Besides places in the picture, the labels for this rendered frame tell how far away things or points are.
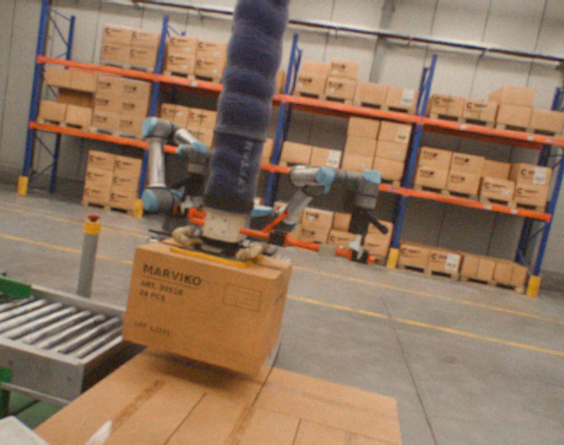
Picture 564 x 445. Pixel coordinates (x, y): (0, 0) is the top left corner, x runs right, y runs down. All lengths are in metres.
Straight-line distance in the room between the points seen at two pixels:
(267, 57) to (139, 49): 8.48
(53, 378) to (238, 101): 1.34
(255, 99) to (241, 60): 0.16
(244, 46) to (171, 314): 1.12
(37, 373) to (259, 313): 0.94
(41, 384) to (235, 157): 1.21
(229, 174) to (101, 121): 8.66
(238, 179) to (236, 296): 0.48
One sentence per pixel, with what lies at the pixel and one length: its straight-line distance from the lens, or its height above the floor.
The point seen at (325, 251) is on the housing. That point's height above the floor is 1.19.
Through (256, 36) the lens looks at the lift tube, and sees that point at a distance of 1.92.
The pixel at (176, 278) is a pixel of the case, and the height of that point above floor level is 0.99.
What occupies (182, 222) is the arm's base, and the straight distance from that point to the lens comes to 2.64.
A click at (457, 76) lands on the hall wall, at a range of 10.94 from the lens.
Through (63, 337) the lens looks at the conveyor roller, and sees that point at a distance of 2.41.
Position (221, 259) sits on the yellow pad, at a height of 1.09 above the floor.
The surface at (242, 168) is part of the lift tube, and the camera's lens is 1.86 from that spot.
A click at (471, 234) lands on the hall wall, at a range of 10.85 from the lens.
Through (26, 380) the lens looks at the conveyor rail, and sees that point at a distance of 2.19.
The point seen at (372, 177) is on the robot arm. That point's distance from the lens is 1.83.
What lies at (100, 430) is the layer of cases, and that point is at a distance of 1.73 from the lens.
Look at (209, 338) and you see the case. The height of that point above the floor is 0.78.
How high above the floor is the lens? 1.48
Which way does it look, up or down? 6 degrees down
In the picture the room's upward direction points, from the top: 10 degrees clockwise
